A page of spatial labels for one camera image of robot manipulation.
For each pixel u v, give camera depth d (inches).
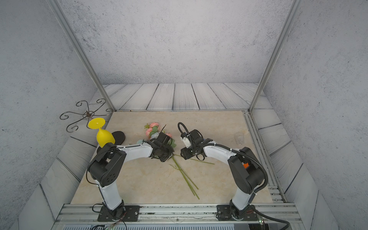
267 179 17.2
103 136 29.8
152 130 40.0
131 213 28.5
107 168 19.1
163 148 32.0
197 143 27.7
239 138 39.0
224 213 28.6
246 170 18.5
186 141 32.6
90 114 30.4
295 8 27.7
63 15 28.7
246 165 20.6
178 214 29.4
